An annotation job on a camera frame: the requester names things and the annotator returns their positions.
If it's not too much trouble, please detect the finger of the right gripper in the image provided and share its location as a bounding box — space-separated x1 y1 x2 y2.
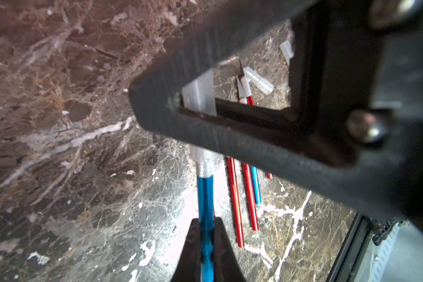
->
171 219 201 282
213 217 246 282

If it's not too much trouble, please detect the white perforated cable duct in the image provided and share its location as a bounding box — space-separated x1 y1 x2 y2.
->
350 221 404 282

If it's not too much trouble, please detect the red knife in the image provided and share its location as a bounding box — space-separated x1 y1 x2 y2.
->
226 157 245 249
239 60 254 105
237 77 259 231

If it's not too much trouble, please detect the black front rail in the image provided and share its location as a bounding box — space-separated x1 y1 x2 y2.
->
326 213 371 282

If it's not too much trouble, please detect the blue knife bottom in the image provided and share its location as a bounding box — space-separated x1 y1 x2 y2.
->
250 166 262 205

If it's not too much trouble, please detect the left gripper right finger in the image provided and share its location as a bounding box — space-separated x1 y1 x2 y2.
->
137 105 423 232

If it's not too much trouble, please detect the clear protective cap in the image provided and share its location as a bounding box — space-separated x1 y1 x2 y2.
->
280 41 294 66
243 67 274 95

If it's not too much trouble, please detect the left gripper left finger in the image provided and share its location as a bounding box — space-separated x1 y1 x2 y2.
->
129 1 316 120

